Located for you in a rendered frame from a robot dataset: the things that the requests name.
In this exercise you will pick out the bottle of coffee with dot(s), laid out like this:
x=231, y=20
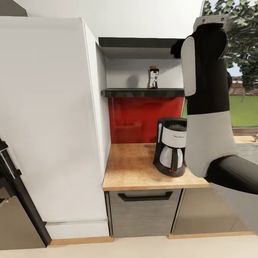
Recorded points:
x=152, y=74

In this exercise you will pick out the fixed window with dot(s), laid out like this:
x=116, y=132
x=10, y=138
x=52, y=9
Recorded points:
x=241, y=54

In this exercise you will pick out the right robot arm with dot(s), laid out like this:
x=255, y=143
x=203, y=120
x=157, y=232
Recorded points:
x=210, y=150

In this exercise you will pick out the coffee maker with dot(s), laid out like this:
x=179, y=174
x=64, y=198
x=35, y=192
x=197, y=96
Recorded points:
x=170, y=146

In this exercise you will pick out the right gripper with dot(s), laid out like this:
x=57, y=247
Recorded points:
x=176, y=49

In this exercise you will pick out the cabinet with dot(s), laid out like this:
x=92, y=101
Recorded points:
x=21, y=226
x=200, y=210

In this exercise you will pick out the drop in sink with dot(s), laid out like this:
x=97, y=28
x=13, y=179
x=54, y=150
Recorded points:
x=249, y=151

